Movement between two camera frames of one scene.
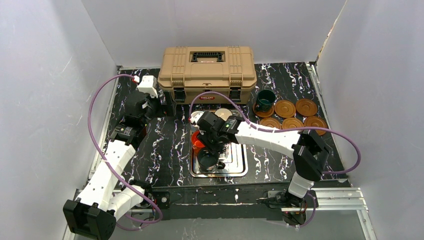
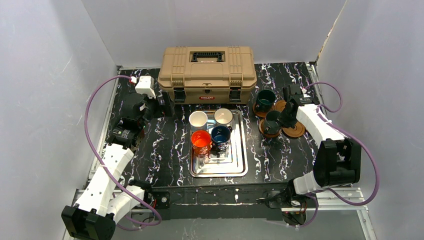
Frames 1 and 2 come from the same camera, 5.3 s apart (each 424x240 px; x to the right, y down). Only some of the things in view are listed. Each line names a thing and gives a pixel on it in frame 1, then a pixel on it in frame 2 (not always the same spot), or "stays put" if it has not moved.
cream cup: [223, 113] stays put
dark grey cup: [207, 160] to [271, 126]
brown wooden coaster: [263, 114] stays put
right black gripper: [208, 142] to [286, 117]
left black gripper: [154, 106] stays put
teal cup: [266, 98] stays put
